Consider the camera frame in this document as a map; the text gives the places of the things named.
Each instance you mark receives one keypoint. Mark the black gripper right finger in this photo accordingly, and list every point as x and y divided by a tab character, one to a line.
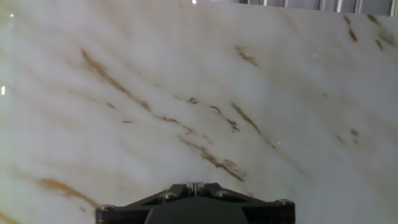
270	213

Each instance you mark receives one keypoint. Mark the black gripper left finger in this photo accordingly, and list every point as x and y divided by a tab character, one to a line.
124	213

